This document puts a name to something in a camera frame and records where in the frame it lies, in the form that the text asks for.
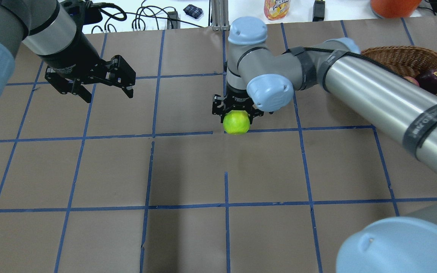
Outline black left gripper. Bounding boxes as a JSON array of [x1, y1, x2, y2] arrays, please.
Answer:
[[44, 55, 136, 104]]

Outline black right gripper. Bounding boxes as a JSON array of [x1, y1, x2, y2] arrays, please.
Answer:
[[212, 87, 264, 125]]

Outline green apple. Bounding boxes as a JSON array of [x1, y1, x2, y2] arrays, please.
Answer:
[[223, 110, 250, 135]]

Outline red apple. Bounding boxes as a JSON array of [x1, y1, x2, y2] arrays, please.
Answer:
[[404, 76, 420, 87]]

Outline dark purple apple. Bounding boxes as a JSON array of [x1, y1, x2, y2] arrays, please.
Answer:
[[415, 69, 437, 95]]

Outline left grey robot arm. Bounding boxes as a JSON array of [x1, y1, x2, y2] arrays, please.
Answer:
[[0, 0, 136, 103]]

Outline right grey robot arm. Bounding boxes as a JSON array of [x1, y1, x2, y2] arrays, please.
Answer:
[[212, 17, 437, 273]]

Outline woven wicker basket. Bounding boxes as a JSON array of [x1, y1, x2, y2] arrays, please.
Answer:
[[361, 45, 437, 95]]

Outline orange juice bottle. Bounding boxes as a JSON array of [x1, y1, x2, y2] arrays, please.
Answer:
[[263, 0, 290, 21]]

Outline dark blue pouch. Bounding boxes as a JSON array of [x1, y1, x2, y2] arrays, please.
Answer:
[[183, 5, 203, 19]]

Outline black power adapter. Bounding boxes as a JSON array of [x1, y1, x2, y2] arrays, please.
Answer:
[[312, 0, 326, 22]]

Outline orange bucket with lid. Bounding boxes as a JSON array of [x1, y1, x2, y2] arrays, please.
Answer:
[[369, 0, 421, 19]]

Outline aluminium frame post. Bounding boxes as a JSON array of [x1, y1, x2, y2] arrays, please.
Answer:
[[210, 0, 230, 31]]

